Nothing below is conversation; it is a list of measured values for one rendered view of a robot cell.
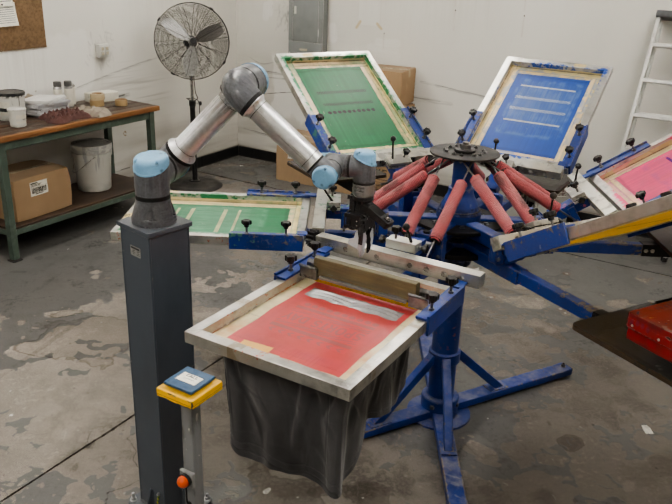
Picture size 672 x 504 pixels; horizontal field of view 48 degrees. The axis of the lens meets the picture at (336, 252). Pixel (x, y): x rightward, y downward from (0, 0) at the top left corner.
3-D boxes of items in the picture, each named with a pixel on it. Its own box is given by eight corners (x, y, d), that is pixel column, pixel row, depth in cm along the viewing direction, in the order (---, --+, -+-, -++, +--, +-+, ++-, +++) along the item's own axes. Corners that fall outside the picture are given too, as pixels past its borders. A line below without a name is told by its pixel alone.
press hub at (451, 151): (460, 446, 342) (493, 158, 292) (384, 418, 360) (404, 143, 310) (490, 406, 373) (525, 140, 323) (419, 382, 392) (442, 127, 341)
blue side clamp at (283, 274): (285, 294, 266) (285, 276, 264) (273, 290, 269) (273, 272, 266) (329, 267, 290) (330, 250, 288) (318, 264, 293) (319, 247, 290)
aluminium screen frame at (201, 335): (349, 402, 202) (350, 390, 200) (184, 342, 229) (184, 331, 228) (461, 299, 265) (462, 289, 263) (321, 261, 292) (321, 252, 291)
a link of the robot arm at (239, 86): (225, 63, 226) (344, 175, 231) (237, 59, 236) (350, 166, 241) (203, 91, 231) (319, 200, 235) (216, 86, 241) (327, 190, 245)
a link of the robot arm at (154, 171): (128, 196, 248) (125, 156, 243) (145, 185, 260) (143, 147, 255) (161, 200, 246) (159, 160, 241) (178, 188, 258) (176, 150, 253)
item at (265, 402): (338, 503, 228) (344, 381, 212) (222, 452, 249) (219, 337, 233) (343, 497, 230) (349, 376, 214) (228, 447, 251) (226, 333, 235)
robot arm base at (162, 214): (122, 220, 256) (120, 192, 252) (159, 210, 266) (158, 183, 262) (148, 231, 246) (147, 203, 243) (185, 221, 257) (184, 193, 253)
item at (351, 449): (342, 497, 229) (348, 378, 214) (332, 493, 231) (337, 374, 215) (408, 424, 266) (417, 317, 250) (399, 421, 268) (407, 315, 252)
